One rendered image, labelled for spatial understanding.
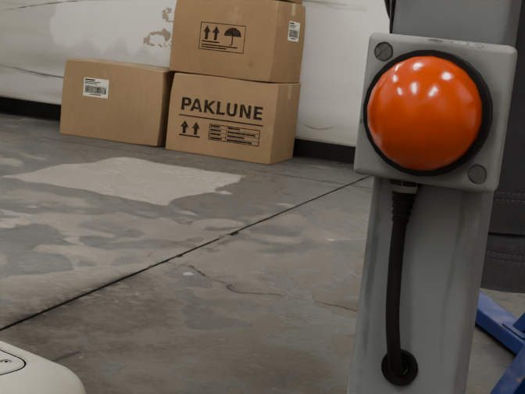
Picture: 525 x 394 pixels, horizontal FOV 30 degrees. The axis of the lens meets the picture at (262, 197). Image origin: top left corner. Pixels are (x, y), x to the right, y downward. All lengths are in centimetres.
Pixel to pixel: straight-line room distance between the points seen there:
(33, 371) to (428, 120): 86
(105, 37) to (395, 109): 572
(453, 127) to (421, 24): 5
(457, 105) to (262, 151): 481
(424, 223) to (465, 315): 4
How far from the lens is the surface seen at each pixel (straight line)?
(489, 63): 34
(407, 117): 31
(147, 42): 589
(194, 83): 523
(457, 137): 31
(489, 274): 66
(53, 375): 112
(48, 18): 623
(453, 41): 34
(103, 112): 548
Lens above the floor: 67
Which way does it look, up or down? 9 degrees down
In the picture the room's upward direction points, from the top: 6 degrees clockwise
